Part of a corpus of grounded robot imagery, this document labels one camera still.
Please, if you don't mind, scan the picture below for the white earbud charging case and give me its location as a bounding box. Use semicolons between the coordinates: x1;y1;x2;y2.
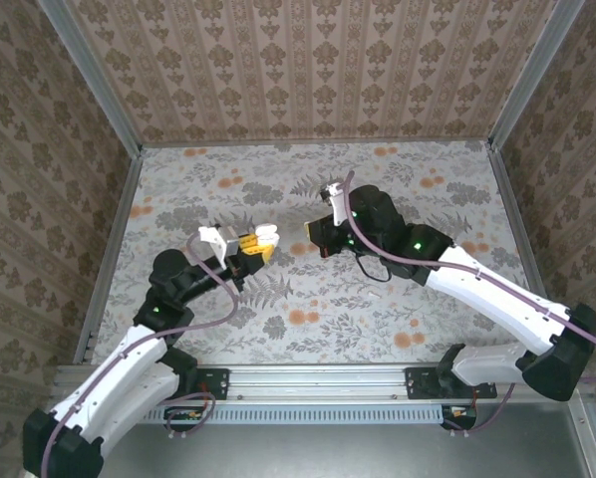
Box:
254;224;282;249

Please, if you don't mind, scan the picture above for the small controller board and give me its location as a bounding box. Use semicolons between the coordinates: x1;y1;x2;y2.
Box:
441;403;478;430
163;405;210;433

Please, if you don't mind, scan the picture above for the grey metal tray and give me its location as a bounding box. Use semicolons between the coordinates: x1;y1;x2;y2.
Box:
98;400;596;478

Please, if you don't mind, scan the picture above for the black cable loop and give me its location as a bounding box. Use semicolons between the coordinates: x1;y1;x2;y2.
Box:
355;248;395;284

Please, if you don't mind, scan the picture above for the aluminium side rail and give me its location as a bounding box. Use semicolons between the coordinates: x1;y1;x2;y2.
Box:
485;141;551;300
73;148;145;365

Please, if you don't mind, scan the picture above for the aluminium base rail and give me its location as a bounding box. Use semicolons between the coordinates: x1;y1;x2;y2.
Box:
53;364;593;402

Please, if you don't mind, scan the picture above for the grey slotted cable duct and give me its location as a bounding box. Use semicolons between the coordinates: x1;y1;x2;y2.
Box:
138;403;448;425

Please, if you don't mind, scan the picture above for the aluminium frame post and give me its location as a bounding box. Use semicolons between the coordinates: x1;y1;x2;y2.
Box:
486;0;589;153
36;0;145;156

